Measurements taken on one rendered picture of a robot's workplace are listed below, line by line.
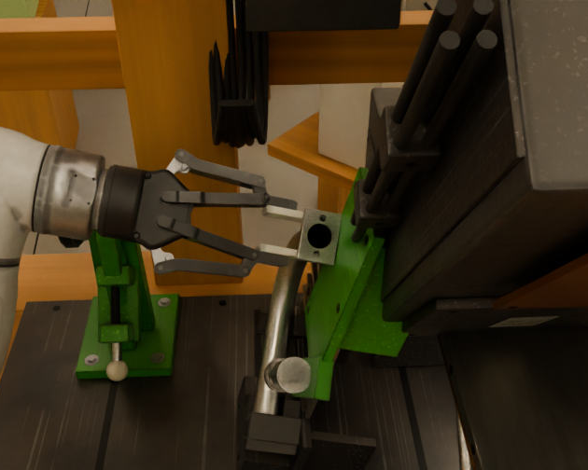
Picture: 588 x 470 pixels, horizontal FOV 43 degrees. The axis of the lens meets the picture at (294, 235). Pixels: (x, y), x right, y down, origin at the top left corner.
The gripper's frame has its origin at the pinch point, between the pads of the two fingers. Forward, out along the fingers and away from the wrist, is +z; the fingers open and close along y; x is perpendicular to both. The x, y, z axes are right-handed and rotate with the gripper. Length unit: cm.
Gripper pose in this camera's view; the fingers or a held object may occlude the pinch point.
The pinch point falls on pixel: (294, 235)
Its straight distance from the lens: 79.9
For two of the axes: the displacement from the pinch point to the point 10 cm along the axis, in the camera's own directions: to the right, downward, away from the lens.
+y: 1.6, -9.8, 1.3
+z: 9.6, 1.8, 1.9
